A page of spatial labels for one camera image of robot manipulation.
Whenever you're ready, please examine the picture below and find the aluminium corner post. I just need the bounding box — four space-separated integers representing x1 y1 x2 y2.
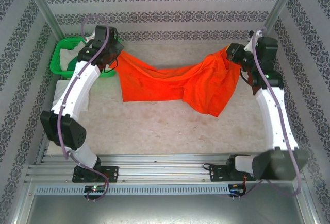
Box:
24 0 65 39
263 0 302 30

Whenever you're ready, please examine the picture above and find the grey sheet metal panel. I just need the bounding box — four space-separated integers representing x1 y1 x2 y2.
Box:
24 195 317 224

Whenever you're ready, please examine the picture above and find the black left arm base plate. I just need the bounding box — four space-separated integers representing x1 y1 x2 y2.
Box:
72 166 119 183

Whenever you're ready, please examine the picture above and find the left controller circuit board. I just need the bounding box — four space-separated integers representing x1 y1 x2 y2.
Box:
84 185 108 193

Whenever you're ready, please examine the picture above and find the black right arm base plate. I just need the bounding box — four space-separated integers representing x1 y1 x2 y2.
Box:
209 164 256 182

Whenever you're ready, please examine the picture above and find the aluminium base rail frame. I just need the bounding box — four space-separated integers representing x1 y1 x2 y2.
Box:
24 153 305 183

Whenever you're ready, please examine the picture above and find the right controller circuit board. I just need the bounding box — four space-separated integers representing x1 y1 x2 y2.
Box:
229 184 247 196

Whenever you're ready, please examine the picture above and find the aluminium side rail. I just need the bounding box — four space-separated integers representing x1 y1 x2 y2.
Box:
35 131 52 165

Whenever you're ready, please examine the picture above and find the controller circuit board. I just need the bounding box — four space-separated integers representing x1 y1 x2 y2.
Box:
229 184 247 196
84 185 108 193

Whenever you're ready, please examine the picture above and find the grey slotted cable duct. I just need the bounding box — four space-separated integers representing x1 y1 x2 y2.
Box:
35 184 230 196

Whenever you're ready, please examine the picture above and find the orange t-shirt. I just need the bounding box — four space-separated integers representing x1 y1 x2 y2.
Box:
109 46 242 118

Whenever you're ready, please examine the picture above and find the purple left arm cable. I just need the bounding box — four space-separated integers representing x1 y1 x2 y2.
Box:
58 14 110 202

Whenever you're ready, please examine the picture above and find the folded white t-shirt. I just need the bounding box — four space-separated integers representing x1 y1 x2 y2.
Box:
52 79 91 112

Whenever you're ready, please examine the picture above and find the green plastic basket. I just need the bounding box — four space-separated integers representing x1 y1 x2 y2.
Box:
49 37 122 78

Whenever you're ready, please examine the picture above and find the crumpled white t-shirt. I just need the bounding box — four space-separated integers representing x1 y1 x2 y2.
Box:
59 40 87 71

